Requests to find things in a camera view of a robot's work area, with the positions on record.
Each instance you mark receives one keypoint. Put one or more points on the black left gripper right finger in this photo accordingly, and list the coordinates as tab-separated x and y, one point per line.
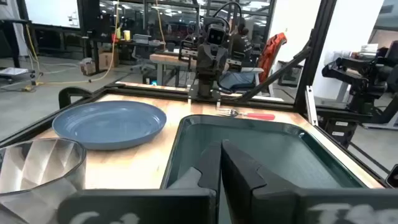
239	177

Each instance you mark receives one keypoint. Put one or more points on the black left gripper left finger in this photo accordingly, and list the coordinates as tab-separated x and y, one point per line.
211	168

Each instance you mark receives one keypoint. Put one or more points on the blue ribbed plate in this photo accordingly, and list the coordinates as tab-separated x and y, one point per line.
109	124

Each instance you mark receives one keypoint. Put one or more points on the black background robot arm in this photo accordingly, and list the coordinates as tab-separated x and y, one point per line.
357	77

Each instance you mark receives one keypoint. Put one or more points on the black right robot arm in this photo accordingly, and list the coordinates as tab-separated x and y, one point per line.
206	87

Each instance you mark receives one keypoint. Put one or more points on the dark green plastic tray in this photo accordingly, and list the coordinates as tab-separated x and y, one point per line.
280	149

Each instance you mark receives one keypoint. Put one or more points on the blue seat cushion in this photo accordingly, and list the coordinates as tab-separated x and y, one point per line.
237	80

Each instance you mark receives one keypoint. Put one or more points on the person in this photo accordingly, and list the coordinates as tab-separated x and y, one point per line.
244	43

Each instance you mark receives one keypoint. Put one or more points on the wooden workbench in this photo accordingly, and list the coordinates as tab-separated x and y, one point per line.
168	59

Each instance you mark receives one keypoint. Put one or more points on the orange chair back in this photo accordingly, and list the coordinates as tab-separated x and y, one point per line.
270	56

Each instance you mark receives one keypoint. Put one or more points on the brown cardboard box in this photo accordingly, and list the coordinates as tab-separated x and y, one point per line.
108	59

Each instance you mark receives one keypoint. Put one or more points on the small open cardboard box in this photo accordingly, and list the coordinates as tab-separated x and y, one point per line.
87	67

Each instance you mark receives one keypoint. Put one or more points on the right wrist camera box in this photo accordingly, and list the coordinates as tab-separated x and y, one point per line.
216	35

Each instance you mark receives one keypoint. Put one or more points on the silver aluminium rail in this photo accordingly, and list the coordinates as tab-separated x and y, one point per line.
311	105

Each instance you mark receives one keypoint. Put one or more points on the black aluminium table frame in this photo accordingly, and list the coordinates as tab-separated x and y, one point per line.
314	62

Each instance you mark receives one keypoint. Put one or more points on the black curved bracket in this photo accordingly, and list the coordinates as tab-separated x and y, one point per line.
66	93

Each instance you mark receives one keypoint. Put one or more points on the small table-level camera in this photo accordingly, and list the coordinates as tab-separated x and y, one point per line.
393	177

